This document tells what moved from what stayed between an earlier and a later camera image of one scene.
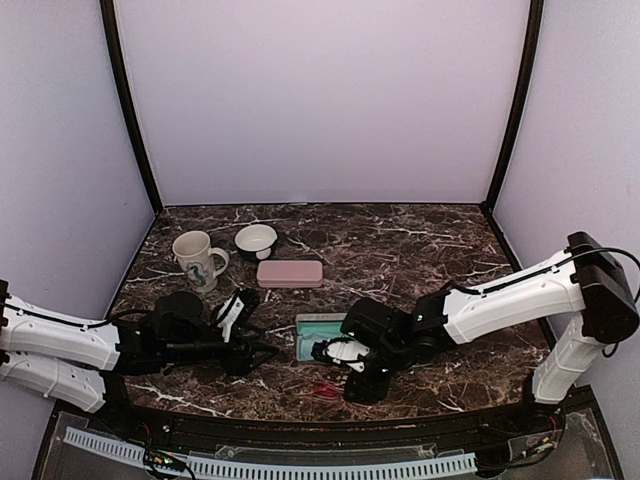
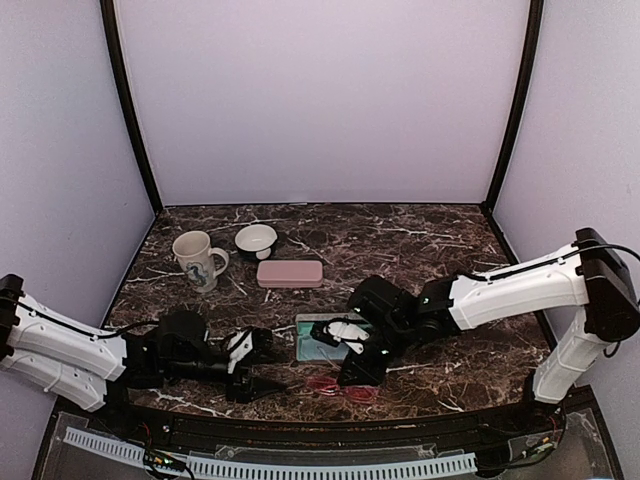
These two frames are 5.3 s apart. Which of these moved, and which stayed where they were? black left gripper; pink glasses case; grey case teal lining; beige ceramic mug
Moved: black left gripper
Stayed: beige ceramic mug; pink glasses case; grey case teal lining
